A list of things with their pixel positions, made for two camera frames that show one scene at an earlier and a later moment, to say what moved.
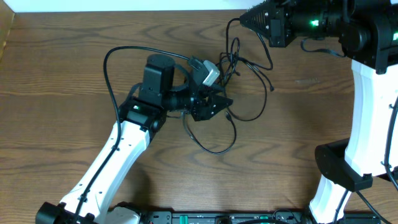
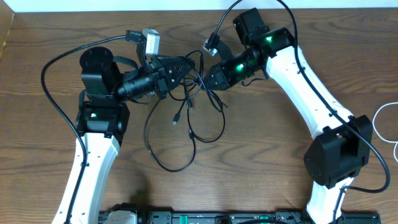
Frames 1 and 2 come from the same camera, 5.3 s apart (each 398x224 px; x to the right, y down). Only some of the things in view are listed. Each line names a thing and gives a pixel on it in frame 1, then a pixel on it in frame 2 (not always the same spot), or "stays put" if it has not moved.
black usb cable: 231,60 → 145,142
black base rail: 241,216 stays put
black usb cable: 238,58 → 212,95
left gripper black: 203,111 → 160,74
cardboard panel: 7,16 stays put
